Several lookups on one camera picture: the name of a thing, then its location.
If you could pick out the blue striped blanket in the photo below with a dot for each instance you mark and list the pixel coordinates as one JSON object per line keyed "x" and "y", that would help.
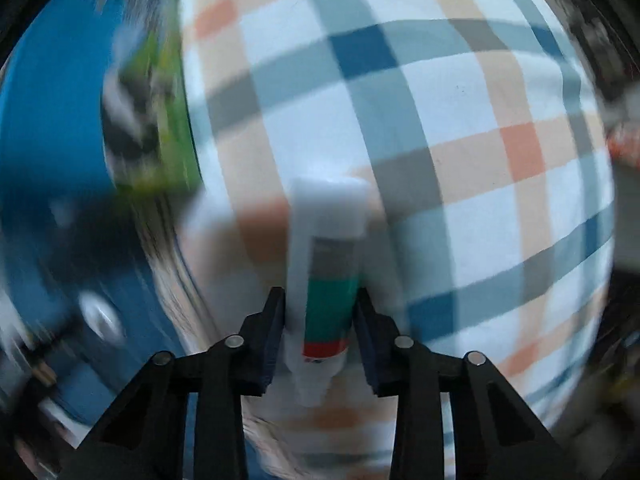
{"x": 150, "y": 300}

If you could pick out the orange patterned cloth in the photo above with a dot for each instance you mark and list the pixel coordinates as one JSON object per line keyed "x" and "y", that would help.
{"x": 624, "y": 146}

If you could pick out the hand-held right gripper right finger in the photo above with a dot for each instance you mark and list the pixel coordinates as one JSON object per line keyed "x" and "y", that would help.
{"x": 369, "y": 350}

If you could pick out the cardboard box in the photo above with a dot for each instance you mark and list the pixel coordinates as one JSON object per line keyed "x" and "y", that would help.
{"x": 160, "y": 135}

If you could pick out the white spray bottle green label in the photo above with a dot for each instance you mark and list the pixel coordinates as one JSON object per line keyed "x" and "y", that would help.
{"x": 327, "y": 260}

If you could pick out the plaid checked blanket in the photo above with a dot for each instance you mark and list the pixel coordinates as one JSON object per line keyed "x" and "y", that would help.
{"x": 450, "y": 160}

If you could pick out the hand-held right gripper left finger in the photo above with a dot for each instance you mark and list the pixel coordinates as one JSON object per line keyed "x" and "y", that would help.
{"x": 272, "y": 345}

